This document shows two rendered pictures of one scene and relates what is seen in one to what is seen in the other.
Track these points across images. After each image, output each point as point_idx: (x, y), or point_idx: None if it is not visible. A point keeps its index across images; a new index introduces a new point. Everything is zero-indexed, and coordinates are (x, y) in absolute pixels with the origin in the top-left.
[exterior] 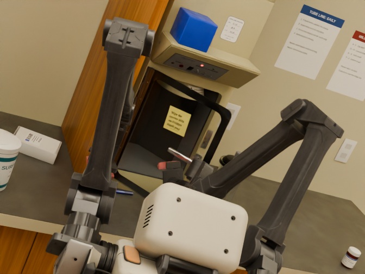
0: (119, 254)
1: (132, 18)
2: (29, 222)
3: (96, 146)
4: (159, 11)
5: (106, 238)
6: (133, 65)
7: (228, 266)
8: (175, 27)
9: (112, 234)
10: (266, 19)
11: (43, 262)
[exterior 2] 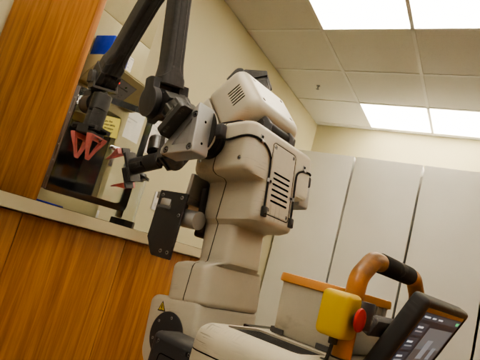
0: (226, 124)
1: (53, 44)
2: (21, 200)
3: (174, 46)
4: (94, 26)
5: (83, 221)
6: None
7: (295, 129)
8: (97, 48)
9: (88, 216)
10: (146, 61)
11: (24, 256)
